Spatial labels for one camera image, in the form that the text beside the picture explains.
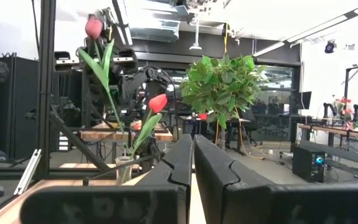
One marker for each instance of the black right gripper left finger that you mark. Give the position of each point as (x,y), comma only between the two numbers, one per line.
(172,174)

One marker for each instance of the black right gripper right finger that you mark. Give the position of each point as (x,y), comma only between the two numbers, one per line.
(216,174)

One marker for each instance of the dark maroon tulip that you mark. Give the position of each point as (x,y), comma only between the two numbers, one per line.
(93,28)

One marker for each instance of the smooth clear glass vase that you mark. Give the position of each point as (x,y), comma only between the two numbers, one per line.
(123,161)

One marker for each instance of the red tulip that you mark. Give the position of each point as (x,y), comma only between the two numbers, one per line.
(158,103)

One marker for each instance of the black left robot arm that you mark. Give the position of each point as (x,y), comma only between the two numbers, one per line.
(154,76)

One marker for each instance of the wooden background workbench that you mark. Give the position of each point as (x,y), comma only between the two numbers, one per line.
(160,136)

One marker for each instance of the black background desk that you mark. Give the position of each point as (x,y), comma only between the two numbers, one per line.
(239,137)

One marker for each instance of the red box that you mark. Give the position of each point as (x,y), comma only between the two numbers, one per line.
(203,116)

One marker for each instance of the hanging ceiling lamp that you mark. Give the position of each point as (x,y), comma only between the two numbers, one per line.
(195,46)

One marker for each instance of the green potted tree black pot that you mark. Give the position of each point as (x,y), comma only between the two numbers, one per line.
(222,87)

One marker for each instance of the black computer tower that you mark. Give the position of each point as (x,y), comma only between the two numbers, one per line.
(303,165)

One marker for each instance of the white parts drawers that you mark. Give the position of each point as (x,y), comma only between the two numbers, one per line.
(64,141)

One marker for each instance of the black cabinet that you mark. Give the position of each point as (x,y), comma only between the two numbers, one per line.
(23,109)

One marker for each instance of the black monitor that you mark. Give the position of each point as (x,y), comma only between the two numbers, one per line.
(306,100)

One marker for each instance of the background flower bouquet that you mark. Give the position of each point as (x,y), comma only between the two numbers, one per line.
(345,112)

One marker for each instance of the silver aluminium extrusion piece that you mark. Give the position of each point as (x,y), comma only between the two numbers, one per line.
(26,174)

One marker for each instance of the black spotlight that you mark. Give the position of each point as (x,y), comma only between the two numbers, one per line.
(329,47)

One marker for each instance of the black aluminium rig frame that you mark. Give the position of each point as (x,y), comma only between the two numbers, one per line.
(46,93)

